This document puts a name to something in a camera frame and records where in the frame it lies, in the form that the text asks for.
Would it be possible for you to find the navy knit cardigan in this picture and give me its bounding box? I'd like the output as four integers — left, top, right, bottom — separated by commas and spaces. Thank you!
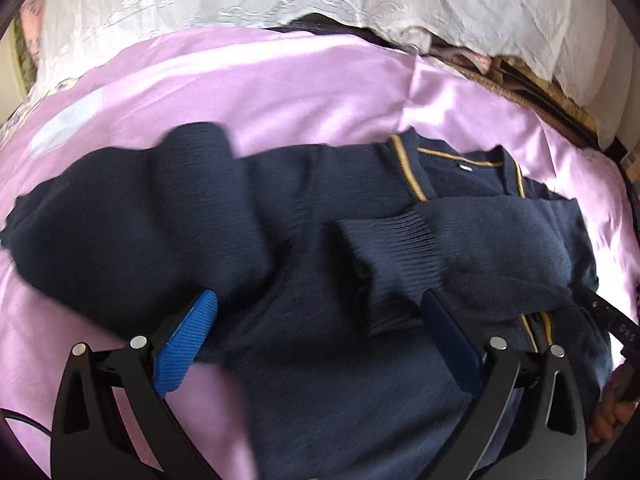
1, 122, 612, 479

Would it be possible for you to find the person's right hand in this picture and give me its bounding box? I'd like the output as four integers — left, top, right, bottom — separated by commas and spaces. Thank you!
587, 363, 638, 444

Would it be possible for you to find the white lace bed cover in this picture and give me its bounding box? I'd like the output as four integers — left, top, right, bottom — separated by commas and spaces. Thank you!
35, 0, 639, 148

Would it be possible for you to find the pink satin bedsheet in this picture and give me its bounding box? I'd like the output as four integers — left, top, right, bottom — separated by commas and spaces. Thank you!
1, 27, 639, 479

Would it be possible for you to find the pink floral pillow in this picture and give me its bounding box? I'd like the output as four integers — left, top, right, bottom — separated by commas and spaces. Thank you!
14, 0, 46, 89

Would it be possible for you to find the black cable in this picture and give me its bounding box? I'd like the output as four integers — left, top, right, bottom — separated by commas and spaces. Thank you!
0, 407, 54, 438

